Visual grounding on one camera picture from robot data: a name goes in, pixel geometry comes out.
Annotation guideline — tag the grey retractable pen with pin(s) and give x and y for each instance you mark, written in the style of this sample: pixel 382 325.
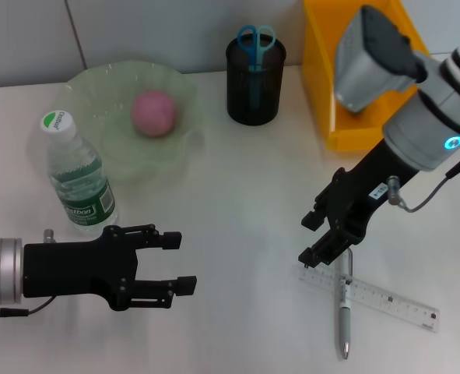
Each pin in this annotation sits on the grey retractable pen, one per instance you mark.
pixel 345 319

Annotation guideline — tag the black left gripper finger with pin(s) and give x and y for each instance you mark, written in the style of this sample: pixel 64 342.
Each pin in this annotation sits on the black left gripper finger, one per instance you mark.
pixel 171 240
pixel 187 285

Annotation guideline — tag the transparent plastic ruler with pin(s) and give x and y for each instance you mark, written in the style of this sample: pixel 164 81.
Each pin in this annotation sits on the transparent plastic ruler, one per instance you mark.
pixel 393 302

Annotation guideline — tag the pink peach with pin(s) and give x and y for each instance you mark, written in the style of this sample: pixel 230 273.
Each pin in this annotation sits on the pink peach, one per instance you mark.
pixel 154 113

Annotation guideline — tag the clear green-label water bottle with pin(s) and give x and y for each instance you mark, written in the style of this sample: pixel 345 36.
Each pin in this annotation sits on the clear green-label water bottle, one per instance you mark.
pixel 81 183

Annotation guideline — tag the blue sheathed scissors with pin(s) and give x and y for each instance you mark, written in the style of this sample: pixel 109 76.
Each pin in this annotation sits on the blue sheathed scissors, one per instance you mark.
pixel 256 50

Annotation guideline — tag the pale green glass fruit plate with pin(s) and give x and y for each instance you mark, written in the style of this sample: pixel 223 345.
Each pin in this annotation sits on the pale green glass fruit plate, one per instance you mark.
pixel 109 85

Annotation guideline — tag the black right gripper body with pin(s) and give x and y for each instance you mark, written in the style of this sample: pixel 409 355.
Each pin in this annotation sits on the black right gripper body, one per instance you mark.
pixel 362 187

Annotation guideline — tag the black mesh pen holder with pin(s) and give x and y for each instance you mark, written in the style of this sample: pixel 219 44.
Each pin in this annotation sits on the black mesh pen holder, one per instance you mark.
pixel 268 97

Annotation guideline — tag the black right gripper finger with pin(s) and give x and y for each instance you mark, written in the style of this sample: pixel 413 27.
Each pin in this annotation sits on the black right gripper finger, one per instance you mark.
pixel 313 220
pixel 323 251

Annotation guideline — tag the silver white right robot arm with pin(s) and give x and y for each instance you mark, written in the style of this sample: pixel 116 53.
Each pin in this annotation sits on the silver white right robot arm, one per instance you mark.
pixel 432 117

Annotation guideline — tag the yellow plastic bin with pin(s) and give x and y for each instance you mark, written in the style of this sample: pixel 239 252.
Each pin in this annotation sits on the yellow plastic bin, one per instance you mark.
pixel 319 58

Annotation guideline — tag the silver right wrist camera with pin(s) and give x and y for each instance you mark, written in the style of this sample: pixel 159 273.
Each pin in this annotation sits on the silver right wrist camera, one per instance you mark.
pixel 369 66

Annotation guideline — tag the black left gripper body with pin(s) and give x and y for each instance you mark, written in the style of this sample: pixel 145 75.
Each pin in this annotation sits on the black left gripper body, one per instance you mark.
pixel 78 269

